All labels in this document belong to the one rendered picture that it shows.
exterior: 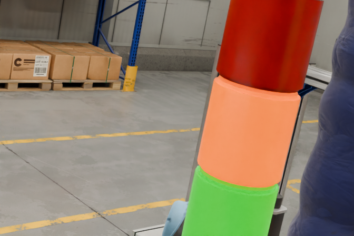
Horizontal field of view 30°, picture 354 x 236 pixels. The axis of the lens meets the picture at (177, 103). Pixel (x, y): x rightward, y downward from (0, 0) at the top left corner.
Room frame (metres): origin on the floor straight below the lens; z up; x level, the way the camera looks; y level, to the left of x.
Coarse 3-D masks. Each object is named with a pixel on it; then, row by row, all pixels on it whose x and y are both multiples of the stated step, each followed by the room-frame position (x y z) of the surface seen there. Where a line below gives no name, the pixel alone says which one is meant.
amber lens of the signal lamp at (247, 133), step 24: (216, 96) 0.36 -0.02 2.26; (240, 96) 0.35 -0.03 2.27; (264, 96) 0.35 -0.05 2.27; (288, 96) 0.35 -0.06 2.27; (216, 120) 0.35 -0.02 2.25; (240, 120) 0.34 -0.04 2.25; (264, 120) 0.34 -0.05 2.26; (288, 120) 0.35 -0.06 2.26; (216, 144) 0.35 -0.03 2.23; (240, 144) 0.34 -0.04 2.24; (264, 144) 0.34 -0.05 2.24; (288, 144) 0.36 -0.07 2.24; (216, 168) 0.35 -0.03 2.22; (240, 168) 0.34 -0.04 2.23; (264, 168) 0.35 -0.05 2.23
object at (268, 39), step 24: (240, 0) 0.35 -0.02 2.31; (264, 0) 0.35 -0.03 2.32; (288, 0) 0.34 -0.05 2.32; (312, 0) 0.35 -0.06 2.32; (240, 24) 0.35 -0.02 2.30; (264, 24) 0.34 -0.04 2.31; (288, 24) 0.34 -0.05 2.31; (312, 24) 0.35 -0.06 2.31; (240, 48) 0.35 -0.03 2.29; (264, 48) 0.34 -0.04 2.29; (288, 48) 0.35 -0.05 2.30; (240, 72) 0.35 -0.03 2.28; (264, 72) 0.34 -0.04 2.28; (288, 72) 0.35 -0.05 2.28
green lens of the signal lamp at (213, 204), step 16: (208, 176) 0.36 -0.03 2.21; (192, 192) 0.36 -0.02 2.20; (208, 192) 0.35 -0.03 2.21; (224, 192) 0.34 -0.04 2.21; (240, 192) 0.35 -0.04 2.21; (256, 192) 0.35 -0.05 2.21; (272, 192) 0.36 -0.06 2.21; (192, 208) 0.36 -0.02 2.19; (208, 208) 0.35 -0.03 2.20; (224, 208) 0.34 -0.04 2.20; (240, 208) 0.34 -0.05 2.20; (256, 208) 0.35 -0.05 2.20; (272, 208) 0.36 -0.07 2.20; (192, 224) 0.35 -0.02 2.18; (208, 224) 0.35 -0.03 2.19; (224, 224) 0.34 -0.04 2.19; (240, 224) 0.34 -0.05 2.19; (256, 224) 0.35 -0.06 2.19
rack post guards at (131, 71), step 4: (128, 68) 9.92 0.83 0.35; (132, 68) 9.93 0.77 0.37; (136, 68) 9.99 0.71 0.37; (128, 72) 9.91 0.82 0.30; (132, 72) 9.94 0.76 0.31; (136, 72) 10.02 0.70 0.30; (128, 76) 9.91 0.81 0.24; (132, 76) 9.95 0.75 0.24; (124, 80) 9.95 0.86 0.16; (128, 80) 9.91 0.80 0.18; (132, 80) 9.96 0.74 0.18; (124, 84) 9.94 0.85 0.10; (128, 84) 9.91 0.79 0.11; (132, 84) 9.97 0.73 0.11; (124, 88) 9.92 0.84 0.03; (128, 88) 9.92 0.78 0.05; (132, 88) 9.98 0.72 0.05
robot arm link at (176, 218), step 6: (174, 204) 1.75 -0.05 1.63; (180, 204) 1.75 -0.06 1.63; (186, 204) 1.75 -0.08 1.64; (174, 210) 1.73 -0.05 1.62; (180, 210) 1.73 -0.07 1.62; (168, 216) 1.73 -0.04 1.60; (174, 216) 1.72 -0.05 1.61; (180, 216) 1.72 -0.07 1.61; (168, 222) 1.71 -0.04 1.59; (174, 222) 1.71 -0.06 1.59; (180, 222) 1.70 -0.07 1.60; (168, 228) 1.71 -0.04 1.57; (174, 228) 1.71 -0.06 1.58; (180, 228) 1.70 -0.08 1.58; (162, 234) 1.73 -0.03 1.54; (168, 234) 1.71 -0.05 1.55; (174, 234) 1.71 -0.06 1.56; (180, 234) 1.70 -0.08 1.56
